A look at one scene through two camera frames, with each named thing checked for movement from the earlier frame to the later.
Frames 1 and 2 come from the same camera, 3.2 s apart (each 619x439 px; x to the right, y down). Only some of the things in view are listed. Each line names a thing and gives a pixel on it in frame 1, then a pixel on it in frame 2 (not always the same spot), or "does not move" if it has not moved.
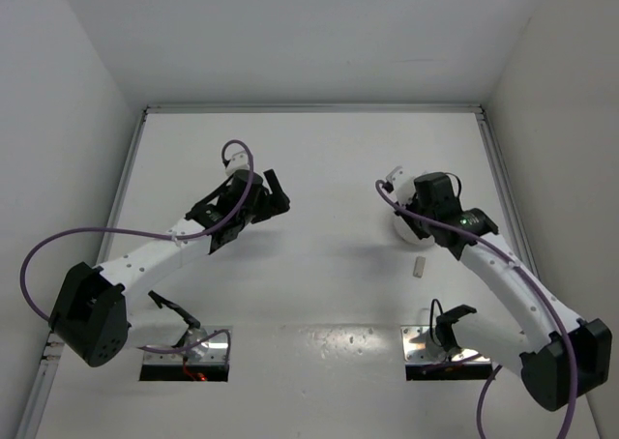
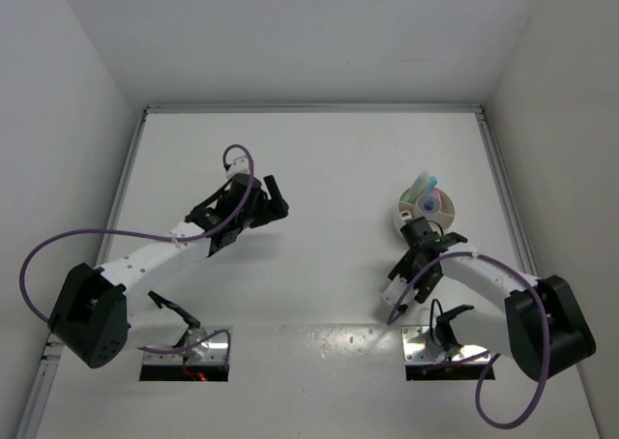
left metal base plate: [210, 350] does not move
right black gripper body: [421, 227] -> [425, 282]
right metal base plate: [421, 344] does not move
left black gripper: [272, 203] does not move
